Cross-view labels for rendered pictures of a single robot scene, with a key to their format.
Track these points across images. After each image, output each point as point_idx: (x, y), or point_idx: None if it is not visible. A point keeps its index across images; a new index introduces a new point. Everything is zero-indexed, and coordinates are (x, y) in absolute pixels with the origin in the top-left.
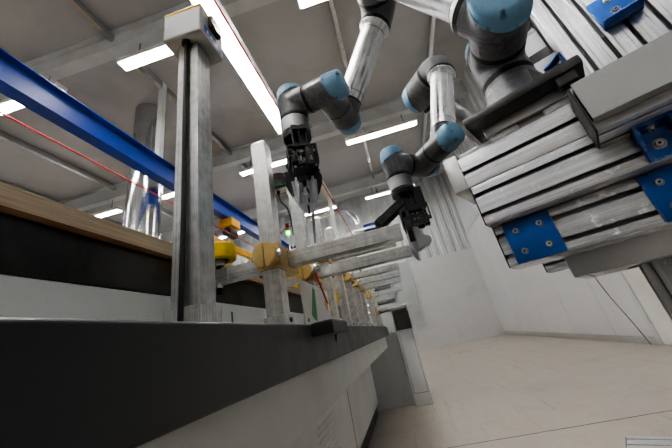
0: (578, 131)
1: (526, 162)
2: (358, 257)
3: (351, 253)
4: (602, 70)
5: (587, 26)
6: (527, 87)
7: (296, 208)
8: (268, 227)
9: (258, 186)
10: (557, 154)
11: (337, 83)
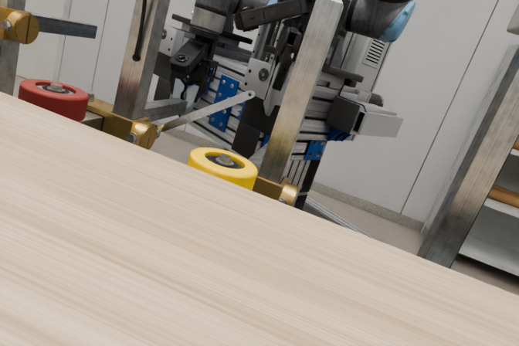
0: (328, 108)
1: (308, 110)
2: (157, 107)
3: (40, 28)
4: (374, 115)
5: None
6: (348, 76)
7: (162, 11)
8: (290, 157)
9: (312, 91)
10: (317, 115)
11: None
